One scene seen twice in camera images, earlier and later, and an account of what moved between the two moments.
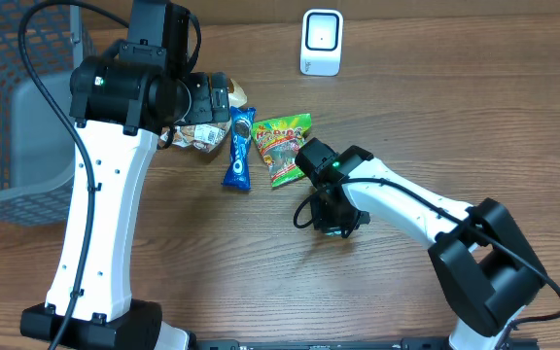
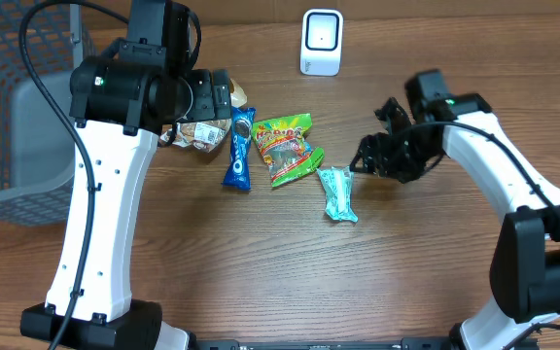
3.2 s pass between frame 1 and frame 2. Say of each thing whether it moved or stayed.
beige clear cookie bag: stayed
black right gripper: moved
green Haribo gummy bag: stayed
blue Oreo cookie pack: stayed
